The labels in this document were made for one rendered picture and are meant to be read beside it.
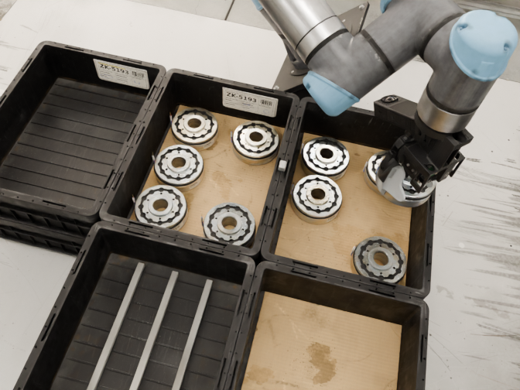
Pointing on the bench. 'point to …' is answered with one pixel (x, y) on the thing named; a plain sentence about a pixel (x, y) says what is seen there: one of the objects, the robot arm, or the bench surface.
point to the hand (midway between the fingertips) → (392, 181)
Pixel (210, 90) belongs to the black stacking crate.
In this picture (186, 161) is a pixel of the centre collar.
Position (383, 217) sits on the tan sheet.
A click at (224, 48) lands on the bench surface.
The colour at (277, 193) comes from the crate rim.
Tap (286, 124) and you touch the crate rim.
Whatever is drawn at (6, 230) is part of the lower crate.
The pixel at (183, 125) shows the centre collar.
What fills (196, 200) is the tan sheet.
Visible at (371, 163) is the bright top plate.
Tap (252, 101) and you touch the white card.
